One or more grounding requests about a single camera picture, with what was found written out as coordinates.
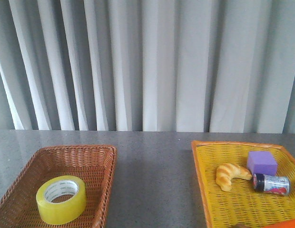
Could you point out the yellow tape roll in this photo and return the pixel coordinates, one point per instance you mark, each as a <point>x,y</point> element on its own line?
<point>61,199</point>

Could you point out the grey curtain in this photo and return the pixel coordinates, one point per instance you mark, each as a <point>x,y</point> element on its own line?
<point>213,66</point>

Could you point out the toy croissant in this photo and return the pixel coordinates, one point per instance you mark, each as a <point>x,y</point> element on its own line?
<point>228,171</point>

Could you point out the brown wicker basket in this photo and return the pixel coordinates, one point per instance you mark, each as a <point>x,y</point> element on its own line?
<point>94,164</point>

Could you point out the purple foam block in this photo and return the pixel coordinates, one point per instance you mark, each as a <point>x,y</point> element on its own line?
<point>262,162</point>

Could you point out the yellow woven basket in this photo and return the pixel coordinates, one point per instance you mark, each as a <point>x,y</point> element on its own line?
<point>242,204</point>

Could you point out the small printed can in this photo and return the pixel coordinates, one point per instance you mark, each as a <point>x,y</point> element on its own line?
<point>279,185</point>

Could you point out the orange toy carrot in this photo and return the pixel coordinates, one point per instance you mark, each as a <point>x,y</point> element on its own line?
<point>282,224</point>

